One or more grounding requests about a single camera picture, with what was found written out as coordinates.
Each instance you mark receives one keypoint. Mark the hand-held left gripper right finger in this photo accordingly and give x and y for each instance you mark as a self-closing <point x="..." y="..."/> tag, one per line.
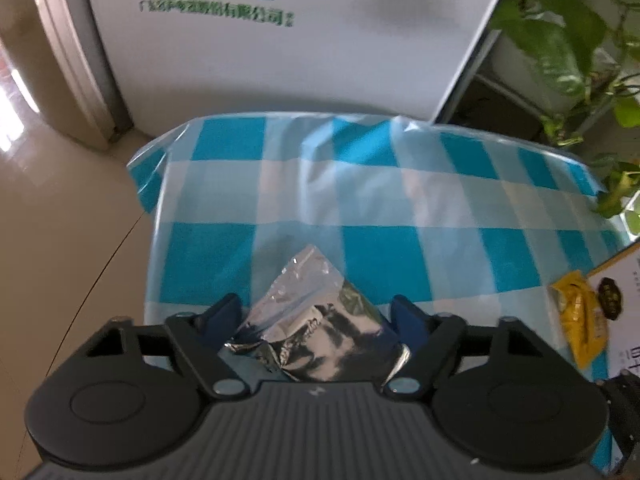
<point x="412" y="322"/>

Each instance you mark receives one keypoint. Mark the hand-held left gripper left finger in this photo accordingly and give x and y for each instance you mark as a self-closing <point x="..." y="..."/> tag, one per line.
<point x="220" y="322"/>

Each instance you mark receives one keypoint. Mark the silver foil snack packet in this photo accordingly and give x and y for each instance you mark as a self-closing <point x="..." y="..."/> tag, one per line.
<point x="320" y="330"/>

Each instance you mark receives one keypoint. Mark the yellow snack packet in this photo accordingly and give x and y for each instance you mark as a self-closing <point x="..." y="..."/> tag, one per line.
<point x="580" y="320"/>

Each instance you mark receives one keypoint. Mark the cardboard box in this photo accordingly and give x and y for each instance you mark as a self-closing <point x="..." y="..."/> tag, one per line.
<point x="631" y="285"/>

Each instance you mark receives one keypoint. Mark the blue checkered tablecloth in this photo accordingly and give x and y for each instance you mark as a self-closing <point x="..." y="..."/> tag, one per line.
<point x="350" y="185"/>

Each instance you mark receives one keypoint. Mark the large white plant pot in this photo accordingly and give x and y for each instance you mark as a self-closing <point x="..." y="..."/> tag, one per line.
<point x="505" y="70"/>

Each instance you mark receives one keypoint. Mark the white refrigerator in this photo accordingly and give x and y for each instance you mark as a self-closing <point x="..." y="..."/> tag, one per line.
<point x="300" y="60"/>

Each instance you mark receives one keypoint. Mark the pothos plant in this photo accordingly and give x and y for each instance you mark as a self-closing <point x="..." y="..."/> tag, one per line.
<point x="550" y="35"/>

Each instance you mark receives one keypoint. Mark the grey door frame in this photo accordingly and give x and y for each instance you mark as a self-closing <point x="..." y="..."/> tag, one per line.
<point x="70" y="60"/>

